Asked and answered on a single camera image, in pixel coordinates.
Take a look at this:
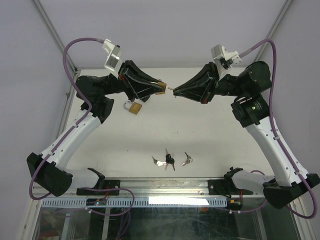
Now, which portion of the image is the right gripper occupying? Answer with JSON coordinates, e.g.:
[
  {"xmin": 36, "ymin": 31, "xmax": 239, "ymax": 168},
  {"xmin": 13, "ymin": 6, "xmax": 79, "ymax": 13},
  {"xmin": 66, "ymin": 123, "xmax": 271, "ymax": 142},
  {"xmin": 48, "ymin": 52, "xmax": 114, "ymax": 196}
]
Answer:
[{"xmin": 173, "ymin": 62, "xmax": 248, "ymax": 105}]

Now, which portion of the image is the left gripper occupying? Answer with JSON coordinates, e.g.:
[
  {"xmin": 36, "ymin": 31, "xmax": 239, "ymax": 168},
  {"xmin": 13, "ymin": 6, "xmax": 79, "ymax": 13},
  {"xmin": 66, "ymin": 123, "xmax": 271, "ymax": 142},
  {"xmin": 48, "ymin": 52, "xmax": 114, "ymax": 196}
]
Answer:
[{"xmin": 101, "ymin": 60, "xmax": 166, "ymax": 103}]

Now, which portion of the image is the small brass padlock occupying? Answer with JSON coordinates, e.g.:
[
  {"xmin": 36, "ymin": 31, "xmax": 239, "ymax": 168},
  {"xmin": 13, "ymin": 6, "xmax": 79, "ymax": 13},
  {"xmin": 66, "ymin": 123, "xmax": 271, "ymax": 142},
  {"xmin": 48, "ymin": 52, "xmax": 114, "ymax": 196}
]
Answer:
[{"xmin": 155, "ymin": 81, "xmax": 167, "ymax": 95}]

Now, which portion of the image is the medium brass padlock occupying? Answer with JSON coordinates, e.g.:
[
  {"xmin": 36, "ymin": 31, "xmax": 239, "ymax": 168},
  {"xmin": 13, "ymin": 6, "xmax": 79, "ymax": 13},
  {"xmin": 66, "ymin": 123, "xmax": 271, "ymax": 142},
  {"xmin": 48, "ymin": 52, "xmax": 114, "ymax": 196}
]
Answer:
[{"xmin": 123, "ymin": 101, "xmax": 143, "ymax": 115}]

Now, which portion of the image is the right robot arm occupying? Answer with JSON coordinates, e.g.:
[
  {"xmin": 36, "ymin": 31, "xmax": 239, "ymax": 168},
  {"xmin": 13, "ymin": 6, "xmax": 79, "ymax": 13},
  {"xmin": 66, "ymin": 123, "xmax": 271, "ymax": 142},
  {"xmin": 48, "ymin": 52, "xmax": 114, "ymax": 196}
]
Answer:
[{"xmin": 173, "ymin": 61, "xmax": 320, "ymax": 209}]

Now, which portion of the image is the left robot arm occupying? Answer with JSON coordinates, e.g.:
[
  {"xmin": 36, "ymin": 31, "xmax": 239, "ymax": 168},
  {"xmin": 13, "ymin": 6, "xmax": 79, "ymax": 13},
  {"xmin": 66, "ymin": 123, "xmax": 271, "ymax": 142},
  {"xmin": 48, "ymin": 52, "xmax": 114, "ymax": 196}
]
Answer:
[{"xmin": 26, "ymin": 60, "xmax": 167, "ymax": 197}]

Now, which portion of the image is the right silver key set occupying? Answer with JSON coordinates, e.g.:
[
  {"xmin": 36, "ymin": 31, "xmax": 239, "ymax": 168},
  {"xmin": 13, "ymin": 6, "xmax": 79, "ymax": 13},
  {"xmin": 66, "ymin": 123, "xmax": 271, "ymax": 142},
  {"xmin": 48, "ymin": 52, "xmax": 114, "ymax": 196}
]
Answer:
[{"xmin": 182, "ymin": 152, "xmax": 193, "ymax": 167}]

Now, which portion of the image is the silver key set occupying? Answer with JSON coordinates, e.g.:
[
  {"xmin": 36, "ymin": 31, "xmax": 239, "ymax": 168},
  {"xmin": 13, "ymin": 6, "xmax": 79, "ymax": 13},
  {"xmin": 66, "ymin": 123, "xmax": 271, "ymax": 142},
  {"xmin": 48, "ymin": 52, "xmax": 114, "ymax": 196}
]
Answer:
[
  {"xmin": 182, "ymin": 152, "xmax": 193, "ymax": 167},
  {"xmin": 152, "ymin": 156, "xmax": 167, "ymax": 167}
]

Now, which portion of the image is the black headed key set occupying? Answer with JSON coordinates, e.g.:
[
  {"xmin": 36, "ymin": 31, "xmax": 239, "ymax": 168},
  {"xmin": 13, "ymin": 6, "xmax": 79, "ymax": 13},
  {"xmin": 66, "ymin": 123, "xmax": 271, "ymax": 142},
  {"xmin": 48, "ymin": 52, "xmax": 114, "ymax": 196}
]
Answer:
[{"xmin": 165, "ymin": 149, "xmax": 176, "ymax": 171}]

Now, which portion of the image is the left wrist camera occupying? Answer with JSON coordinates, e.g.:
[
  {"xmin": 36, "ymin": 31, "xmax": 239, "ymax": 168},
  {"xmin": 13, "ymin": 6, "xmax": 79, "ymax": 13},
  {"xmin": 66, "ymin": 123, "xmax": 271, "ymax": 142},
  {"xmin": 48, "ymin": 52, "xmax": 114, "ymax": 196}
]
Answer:
[{"xmin": 102, "ymin": 38, "xmax": 123, "ymax": 78}]

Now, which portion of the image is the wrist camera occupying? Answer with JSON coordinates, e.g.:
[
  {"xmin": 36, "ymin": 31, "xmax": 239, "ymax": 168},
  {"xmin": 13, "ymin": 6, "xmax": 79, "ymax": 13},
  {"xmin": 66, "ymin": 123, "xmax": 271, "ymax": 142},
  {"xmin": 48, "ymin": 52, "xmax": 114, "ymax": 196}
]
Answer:
[
  {"xmin": 210, "ymin": 44, "xmax": 242, "ymax": 80},
  {"xmin": 102, "ymin": 38, "xmax": 123, "ymax": 78}
]

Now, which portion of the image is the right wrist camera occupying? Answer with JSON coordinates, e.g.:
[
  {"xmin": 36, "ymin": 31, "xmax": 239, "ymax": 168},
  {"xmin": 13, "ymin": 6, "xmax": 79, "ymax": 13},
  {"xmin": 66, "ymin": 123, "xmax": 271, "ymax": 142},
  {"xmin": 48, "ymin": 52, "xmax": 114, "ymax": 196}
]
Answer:
[{"xmin": 210, "ymin": 44, "xmax": 242, "ymax": 80}]

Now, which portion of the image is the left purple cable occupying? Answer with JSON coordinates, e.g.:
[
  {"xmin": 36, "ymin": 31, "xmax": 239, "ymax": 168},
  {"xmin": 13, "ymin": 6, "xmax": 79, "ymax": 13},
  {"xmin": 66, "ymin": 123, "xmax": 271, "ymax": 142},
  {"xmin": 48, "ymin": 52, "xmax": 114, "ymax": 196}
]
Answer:
[{"xmin": 28, "ymin": 37, "xmax": 136, "ymax": 240}]

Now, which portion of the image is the purple cable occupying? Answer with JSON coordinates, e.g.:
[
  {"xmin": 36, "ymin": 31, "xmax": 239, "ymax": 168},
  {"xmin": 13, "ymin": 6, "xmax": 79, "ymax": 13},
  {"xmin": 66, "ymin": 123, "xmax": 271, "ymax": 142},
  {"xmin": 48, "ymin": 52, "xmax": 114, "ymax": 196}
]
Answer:
[
  {"xmin": 28, "ymin": 37, "xmax": 136, "ymax": 240},
  {"xmin": 224, "ymin": 38, "xmax": 318, "ymax": 220}
]

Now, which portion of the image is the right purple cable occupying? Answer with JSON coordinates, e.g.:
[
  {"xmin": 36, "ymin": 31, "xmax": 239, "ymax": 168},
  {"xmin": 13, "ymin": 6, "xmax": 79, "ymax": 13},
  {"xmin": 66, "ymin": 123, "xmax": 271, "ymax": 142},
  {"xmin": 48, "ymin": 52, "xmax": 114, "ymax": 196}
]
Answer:
[{"xmin": 224, "ymin": 38, "xmax": 318, "ymax": 220}]

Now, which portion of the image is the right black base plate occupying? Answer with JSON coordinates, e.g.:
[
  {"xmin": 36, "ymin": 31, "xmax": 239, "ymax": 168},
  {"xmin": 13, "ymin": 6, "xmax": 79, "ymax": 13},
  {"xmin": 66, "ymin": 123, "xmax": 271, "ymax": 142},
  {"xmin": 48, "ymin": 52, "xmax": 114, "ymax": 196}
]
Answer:
[{"xmin": 207, "ymin": 179, "xmax": 241, "ymax": 198}]

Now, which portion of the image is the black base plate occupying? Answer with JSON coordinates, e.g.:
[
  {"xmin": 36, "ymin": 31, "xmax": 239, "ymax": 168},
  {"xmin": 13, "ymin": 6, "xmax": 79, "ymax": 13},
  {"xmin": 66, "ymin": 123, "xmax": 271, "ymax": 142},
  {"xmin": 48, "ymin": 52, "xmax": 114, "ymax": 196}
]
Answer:
[
  {"xmin": 76, "ymin": 179, "xmax": 121, "ymax": 196},
  {"xmin": 207, "ymin": 179, "xmax": 241, "ymax": 198}
]

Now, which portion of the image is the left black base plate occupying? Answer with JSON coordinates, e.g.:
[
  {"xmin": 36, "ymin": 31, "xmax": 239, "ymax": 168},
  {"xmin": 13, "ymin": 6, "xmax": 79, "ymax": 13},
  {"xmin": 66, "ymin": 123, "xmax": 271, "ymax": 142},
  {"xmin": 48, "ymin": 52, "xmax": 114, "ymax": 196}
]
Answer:
[{"xmin": 76, "ymin": 179, "xmax": 121, "ymax": 196}]

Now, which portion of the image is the aluminium mounting rail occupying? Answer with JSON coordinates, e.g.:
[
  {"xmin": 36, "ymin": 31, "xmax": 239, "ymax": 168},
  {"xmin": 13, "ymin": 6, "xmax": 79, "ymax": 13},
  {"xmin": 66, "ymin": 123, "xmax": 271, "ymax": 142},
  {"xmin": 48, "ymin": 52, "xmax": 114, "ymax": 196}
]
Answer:
[{"xmin": 30, "ymin": 176, "xmax": 266, "ymax": 199}]

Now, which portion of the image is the white slotted cable duct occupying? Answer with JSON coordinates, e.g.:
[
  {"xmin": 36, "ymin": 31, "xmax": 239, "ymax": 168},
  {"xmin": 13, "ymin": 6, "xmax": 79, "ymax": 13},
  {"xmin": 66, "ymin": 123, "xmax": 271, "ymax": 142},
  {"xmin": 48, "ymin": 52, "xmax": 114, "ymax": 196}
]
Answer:
[{"xmin": 41, "ymin": 196, "xmax": 227, "ymax": 208}]

